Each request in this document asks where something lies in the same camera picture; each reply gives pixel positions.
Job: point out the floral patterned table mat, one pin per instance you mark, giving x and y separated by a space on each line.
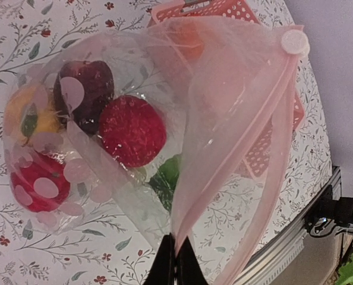
108 249

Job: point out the clear zip top bag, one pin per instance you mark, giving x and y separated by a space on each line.
212 119

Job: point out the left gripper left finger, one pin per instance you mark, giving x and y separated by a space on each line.
162 271

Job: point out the white radish toy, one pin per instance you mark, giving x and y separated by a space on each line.
162 184

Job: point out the aluminium front rail frame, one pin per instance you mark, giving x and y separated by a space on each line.
268 263

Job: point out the red apple toy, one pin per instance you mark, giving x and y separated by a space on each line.
131 131

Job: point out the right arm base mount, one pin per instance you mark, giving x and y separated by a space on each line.
328 213

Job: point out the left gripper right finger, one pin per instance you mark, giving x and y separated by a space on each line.
188 271

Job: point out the orange tangerine toy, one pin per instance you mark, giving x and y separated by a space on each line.
188 40

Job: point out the pink perforated plastic basket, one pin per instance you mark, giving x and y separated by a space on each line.
292 40

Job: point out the yellow lemon toy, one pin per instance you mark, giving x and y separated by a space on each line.
30 111

